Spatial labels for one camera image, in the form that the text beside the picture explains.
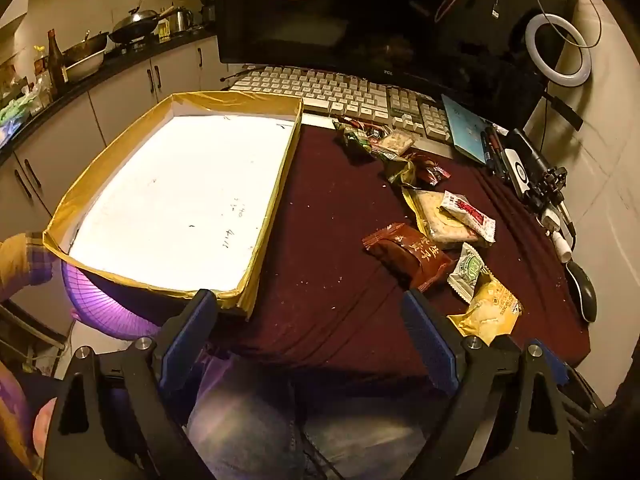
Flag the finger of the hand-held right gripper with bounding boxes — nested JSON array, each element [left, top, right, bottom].
[[544, 342, 601, 413]]

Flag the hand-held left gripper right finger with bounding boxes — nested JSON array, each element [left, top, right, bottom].
[[400, 288, 575, 480]]

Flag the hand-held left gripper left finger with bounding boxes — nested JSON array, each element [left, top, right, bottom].
[[42, 288, 219, 480]]

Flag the yellow snack packet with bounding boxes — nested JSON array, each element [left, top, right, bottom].
[[446, 272, 523, 347]]

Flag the small white-green snack packet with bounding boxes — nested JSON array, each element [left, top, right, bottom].
[[446, 242, 488, 305]]

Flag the brown-red snack packet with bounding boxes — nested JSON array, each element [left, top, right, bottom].
[[362, 222, 458, 293]]

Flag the clear biscuit packet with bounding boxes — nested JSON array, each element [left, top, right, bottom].
[[402, 186, 493, 251]]

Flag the white-red snack packet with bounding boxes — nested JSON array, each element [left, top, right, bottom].
[[439, 190, 497, 244]]

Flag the gold-rimmed white cardboard box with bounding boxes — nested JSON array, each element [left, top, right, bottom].
[[42, 91, 304, 321]]

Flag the green-gold snack packet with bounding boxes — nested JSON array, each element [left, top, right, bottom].
[[382, 155, 418, 188]]

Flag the clear pastry packet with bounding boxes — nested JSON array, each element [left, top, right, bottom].
[[372, 130, 416, 157]]

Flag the green snack packet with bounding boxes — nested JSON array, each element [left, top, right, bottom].
[[332, 119, 381, 160]]

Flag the black computer mouse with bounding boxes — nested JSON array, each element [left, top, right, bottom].
[[565, 261, 598, 323]]

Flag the person's jeans legs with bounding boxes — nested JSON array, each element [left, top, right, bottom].
[[185, 355, 451, 480]]

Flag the white tube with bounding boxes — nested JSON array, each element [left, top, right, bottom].
[[552, 230, 573, 263]]

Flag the maroon tablecloth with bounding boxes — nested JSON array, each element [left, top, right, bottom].
[[200, 122, 591, 376]]

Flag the white charger plug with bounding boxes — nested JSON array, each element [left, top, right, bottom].
[[540, 207, 566, 233]]

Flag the white round-button device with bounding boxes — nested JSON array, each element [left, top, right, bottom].
[[502, 147, 531, 196]]

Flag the yellow plaid cloth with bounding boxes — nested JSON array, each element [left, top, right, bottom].
[[0, 232, 56, 302]]

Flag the black marker pen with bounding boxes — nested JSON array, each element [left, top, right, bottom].
[[487, 125, 508, 176], [479, 130, 497, 175]]

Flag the blue notebook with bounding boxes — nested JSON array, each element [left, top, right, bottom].
[[441, 93, 496, 166]]

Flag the white kitchen cabinet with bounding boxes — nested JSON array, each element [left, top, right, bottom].
[[0, 25, 226, 241]]

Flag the white keyboard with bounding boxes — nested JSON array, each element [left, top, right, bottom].
[[227, 65, 453, 142]]

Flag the steel bowl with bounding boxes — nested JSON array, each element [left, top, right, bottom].
[[65, 52, 106, 83]]

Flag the green plastic bag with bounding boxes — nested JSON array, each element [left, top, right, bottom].
[[0, 97, 36, 127]]

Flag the dark glass bottle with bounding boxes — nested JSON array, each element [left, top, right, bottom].
[[46, 28, 68, 97]]

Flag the black wok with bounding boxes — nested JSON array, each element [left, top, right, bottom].
[[107, 7, 161, 44]]

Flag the steel kettle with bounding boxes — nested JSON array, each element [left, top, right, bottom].
[[167, 6, 196, 33]]

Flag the black monitor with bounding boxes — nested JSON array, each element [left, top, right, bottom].
[[214, 0, 583, 128]]

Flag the black ring light clamp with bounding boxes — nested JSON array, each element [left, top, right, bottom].
[[542, 91, 585, 131]]

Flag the white ring light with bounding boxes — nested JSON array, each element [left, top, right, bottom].
[[524, 12, 593, 93]]

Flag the thin ring light cable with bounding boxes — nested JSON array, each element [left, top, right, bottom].
[[529, 0, 609, 50]]

